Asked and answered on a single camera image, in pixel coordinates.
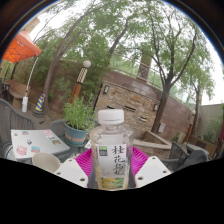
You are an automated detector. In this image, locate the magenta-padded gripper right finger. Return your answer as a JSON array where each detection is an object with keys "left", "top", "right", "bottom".
[{"left": 128, "top": 146, "right": 173, "bottom": 190}]

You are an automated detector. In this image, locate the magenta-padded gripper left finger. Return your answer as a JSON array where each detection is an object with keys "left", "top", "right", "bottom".
[{"left": 53, "top": 148, "right": 98, "bottom": 190}]

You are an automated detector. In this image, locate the clear plastic bottle white cap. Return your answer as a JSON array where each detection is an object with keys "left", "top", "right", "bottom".
[{"left": 89, "top": 108, "right": 134, "bottom": 191}]

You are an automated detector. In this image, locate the white ribbed mug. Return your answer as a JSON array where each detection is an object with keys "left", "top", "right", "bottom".
[{"left": 31, "top": 152, "right": 62, "bottom": 174}]

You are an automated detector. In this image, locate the grey mesh patio chair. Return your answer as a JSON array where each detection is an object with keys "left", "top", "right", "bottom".
[
  {"left": 0, "top": 98, "right": 36, "bottom": 159},
  {"left": 49, "top": 119, "right": 68, "bottom": 138},
  {"left": 161, "top": 141, "right": 191, "bottom": 173}
]

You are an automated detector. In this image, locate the green plant in blue pot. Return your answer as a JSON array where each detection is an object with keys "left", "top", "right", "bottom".
[{"left": 63, "top": 94, "right": 98, "bottom": 148}]

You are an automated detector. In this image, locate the silver laptop with stickers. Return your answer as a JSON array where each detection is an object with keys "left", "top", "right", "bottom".
[{"left": 9, "top": 129, "right": 72, "bottom": 161}]

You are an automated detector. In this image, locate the tree with forked trunk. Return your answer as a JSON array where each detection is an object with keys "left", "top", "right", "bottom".
[{"left": 133, "top": 0, "right": 201, "bottom": 134}]

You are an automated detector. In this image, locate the yellow blue striped cone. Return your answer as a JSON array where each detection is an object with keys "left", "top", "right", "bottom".
[{"left": 33, "top": 93, "right": 47, "bottom": 116}]

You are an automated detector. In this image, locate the tree with leaning trunk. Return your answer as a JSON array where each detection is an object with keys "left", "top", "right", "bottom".
[{"left": 41, "top": 3, "right": 111, "bottom": 113}]

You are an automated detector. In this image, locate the wooden bench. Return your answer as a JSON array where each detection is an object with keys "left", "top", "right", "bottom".
[{"left": 7, "top": 79, "right": 32, "bottom": 109}]

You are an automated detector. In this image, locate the orange patio umbrella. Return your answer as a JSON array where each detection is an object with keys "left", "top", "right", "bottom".
[{"left": 2, "top": 29, "right": 43, "bottom": 113}]

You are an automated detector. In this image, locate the grey wall box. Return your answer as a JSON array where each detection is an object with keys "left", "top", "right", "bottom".
[{"left": 157, "top": 122, "right": 166, "bottom": 134}]

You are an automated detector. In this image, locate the wooden lamp post white globe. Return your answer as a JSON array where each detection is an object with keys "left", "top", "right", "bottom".
[
  {"left": 184, "top": 109, "right": 197, "bottom": 144},
  {"left": 69, "top": 59, "right": 92, "bottom": 104}
]

